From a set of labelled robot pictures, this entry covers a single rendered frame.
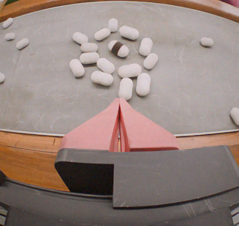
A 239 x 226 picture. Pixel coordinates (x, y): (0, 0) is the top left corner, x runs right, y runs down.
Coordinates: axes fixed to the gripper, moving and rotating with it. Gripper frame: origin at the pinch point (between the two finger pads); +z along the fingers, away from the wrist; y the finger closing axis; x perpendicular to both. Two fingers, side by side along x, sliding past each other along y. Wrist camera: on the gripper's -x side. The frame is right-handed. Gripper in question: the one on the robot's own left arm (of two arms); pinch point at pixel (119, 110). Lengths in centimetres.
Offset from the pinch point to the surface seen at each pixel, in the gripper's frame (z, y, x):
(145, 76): 11.6, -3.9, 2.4
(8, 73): 15.1, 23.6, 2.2
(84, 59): 14.4, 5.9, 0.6
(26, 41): 19.2, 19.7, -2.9
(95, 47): 16.4, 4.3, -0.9
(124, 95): 9.4, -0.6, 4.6
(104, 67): 13.2, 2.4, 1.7
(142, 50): 15.7, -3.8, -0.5
